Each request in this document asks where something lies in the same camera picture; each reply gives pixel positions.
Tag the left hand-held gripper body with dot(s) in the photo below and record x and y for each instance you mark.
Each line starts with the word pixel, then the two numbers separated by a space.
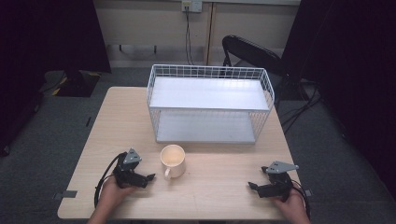
pixel 127 179

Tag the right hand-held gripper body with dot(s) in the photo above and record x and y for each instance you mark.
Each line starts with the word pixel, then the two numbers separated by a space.
pixel 277 188

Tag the cream ceramic cup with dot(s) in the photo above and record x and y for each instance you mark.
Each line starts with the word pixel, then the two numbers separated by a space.
pixel 172 161

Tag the person's left hand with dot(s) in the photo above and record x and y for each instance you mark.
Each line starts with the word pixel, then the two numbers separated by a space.
pixel 112 194

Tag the person's right hand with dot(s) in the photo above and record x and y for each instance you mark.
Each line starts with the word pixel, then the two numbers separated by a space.
pixel 294 207

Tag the grey tape strip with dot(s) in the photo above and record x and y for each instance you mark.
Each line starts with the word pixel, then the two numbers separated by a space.
pixel 65 194
pixel 308 192

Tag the black stand base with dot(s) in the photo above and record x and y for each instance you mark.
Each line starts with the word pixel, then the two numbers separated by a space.
pixel 76 83

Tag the black office chair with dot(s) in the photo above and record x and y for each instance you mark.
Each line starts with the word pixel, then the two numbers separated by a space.
pixel 252 53

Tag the black curtain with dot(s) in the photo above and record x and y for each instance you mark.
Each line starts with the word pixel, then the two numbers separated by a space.
pixel 351 77

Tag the white wall socket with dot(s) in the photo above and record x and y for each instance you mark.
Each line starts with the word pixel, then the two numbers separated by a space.
pixel 192 5

